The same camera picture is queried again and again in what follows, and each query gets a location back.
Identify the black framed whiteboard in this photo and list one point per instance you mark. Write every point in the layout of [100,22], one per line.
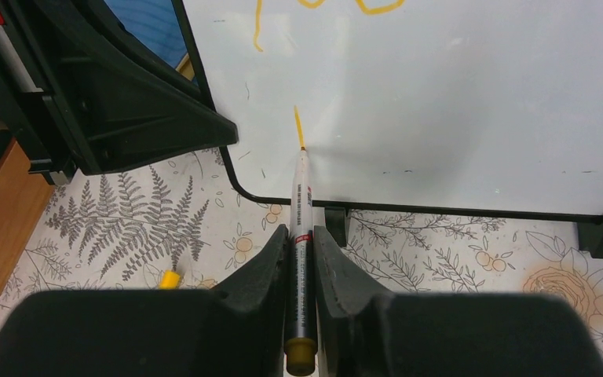
[471,108]

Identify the floral table mat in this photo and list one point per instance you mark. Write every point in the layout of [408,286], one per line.
[124,230]

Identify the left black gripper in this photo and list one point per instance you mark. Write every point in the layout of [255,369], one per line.
[80,93]

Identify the blue pikachu cloth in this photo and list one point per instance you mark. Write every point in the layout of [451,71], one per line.
[155,24]

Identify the yellow marker cap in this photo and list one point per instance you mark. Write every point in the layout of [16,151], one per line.
[170,280]

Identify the white marker pen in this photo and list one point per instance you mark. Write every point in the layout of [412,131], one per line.
[300,332]

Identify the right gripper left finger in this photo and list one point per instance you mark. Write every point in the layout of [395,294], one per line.
[232,329]

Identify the wooden compartment tray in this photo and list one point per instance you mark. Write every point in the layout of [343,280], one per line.
[23,198]

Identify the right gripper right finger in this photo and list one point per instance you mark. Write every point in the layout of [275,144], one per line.
[365,329]

